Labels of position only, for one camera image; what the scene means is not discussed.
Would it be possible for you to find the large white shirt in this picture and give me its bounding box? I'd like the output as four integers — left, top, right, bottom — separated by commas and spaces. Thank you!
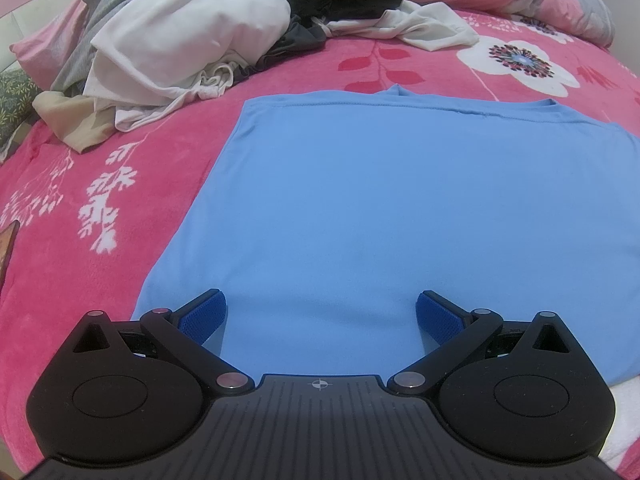
84, 0, 292, 133

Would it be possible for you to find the green patterned pillow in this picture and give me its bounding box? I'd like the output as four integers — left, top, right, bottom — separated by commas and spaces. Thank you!
0, 67, 43, 161

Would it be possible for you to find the pink floral blanket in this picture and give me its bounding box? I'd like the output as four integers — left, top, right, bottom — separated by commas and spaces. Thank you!
0, 5, 640, 461

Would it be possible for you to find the small white garment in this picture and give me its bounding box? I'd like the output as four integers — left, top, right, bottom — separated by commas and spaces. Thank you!
320, 0, 480, 52

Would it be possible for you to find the pink and white headboard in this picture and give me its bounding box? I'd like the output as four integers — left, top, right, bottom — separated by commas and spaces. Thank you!
0, 0, 91, 66

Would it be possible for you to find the beige garment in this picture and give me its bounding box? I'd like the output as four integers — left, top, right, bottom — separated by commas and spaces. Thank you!
32, 91, 118, 153

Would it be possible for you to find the blue t-shirt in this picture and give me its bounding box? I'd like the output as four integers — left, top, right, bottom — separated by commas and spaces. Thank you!
131, 86, 640, 386

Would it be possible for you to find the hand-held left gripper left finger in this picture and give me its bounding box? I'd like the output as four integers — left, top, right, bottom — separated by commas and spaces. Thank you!
67, 289, 255, 395

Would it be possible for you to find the smartphone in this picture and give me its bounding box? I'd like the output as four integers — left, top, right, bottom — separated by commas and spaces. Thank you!
0, 220, 21, 286

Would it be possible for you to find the dark grey garment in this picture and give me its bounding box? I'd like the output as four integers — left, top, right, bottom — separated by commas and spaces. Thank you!
220, 22, 331, 78

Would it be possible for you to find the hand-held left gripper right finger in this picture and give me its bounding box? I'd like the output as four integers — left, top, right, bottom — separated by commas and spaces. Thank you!
387, 291, 576, 395

